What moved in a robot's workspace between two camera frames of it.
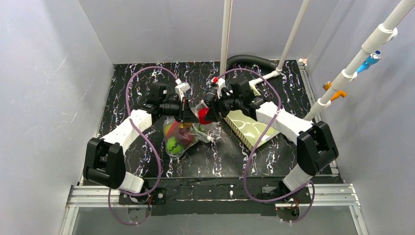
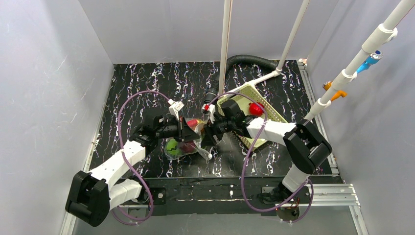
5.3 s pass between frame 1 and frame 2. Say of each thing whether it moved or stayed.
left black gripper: moved
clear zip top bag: moved
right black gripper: moved
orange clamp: stayed
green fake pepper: stayed
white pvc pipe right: stayed
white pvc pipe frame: stayed
